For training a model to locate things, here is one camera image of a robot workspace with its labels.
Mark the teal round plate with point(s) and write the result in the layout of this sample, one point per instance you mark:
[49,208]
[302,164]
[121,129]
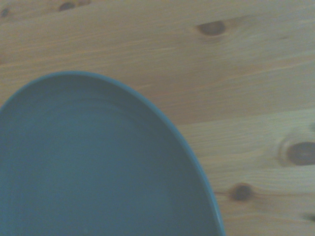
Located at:
[93,159]

